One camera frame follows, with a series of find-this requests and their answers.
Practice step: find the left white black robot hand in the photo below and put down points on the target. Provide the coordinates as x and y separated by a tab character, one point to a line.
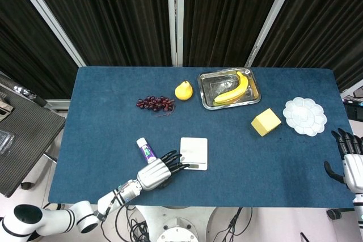
154	175

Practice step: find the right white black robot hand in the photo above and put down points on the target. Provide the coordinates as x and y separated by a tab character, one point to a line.
354	171

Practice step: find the purple and white tube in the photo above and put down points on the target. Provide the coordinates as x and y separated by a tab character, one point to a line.
145	150

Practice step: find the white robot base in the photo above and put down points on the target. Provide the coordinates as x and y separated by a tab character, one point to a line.
177	225

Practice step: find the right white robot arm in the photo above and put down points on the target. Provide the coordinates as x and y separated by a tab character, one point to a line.
358	208

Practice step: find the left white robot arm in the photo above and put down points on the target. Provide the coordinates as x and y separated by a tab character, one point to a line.
85	213

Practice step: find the white kitchen scale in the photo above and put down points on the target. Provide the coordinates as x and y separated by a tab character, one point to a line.
195	150

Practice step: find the black corrugated cable conduit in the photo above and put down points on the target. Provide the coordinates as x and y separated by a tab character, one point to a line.
24	90

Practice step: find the black caster wheel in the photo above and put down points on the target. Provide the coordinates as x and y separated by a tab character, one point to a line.
335	213

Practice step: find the blue table mat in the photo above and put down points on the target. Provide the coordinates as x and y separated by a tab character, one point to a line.
113	128

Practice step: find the black device with buttons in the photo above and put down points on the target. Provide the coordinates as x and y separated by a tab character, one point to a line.
354	108

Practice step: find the dark red grape bunch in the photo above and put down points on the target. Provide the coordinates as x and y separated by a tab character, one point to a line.
154	103

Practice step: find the white flower-shaped palette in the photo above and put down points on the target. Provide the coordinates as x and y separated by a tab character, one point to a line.
304	116

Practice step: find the yellow pear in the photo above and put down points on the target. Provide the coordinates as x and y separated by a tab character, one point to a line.
183	92

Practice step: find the yellow cube block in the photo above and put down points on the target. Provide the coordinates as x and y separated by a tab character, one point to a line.
265	123

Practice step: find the steel rectangular tray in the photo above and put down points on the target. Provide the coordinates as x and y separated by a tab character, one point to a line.
211	86

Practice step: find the yellow banana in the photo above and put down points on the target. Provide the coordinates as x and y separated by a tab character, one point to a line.
234	93

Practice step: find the black pleated curtain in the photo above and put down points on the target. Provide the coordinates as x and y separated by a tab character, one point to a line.
25	49
326	26
227	18
113	18

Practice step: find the clear plastic package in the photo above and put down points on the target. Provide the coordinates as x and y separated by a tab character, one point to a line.
5	142

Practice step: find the grey aluminium frame rail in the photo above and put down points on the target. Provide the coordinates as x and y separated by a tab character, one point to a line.
58	104

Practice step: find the grey aluminium frame post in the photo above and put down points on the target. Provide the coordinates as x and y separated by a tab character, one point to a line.
175	18
272	18
48	18

